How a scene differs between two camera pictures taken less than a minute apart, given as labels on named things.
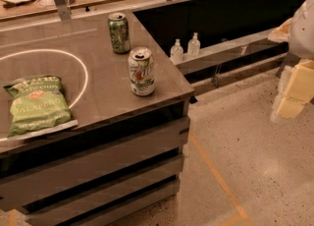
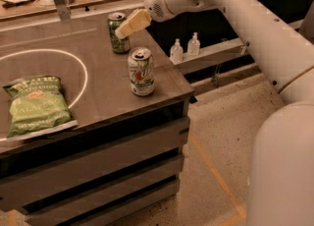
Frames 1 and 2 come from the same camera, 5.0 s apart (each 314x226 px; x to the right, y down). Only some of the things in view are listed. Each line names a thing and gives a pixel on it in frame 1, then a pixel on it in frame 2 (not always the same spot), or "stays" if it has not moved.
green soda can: x=120 y=33 stays
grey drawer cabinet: x=95 y=170 stays
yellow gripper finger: x=298 y=91 to x=162 y=2
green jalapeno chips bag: x=38 y=103 stays
